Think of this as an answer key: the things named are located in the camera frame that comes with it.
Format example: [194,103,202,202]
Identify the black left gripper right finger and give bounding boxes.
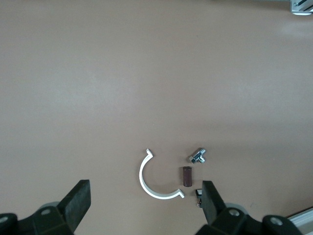
[195,180,304,235]

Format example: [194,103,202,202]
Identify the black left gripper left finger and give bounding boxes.
[0,179,92,235]

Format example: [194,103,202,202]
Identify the brown cylindrical part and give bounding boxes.
[181,165,193,188]

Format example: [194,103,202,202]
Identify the silver metal tee fitting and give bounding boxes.
[188,147,207,164]

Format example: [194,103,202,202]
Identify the white semicircular pipe clamp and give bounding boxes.
[138,148,185,199]

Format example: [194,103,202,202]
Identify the small black switch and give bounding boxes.
[195,188,204,209]

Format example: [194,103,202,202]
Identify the grey metal table bracket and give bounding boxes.
[292,9,313,17]

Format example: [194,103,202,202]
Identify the aluminium profile post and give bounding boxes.
[290,0,313,12]

